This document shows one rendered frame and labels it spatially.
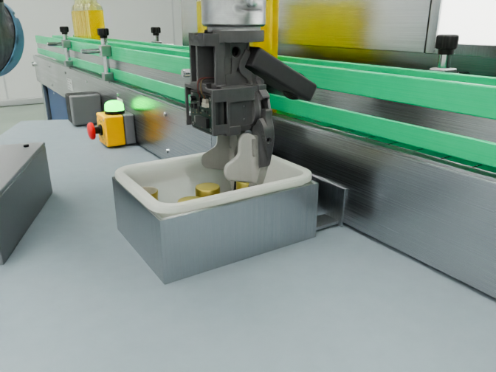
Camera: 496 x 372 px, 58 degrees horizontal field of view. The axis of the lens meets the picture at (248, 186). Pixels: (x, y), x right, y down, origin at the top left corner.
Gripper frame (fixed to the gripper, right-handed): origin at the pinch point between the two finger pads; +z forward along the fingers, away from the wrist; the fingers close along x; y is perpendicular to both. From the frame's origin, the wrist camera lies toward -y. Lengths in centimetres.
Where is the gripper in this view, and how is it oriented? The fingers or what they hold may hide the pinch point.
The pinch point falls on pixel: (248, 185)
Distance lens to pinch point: 60.9
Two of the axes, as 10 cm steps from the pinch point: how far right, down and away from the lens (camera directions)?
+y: -8.4, 1.9, -5.2
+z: -0.1, 9.4, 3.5
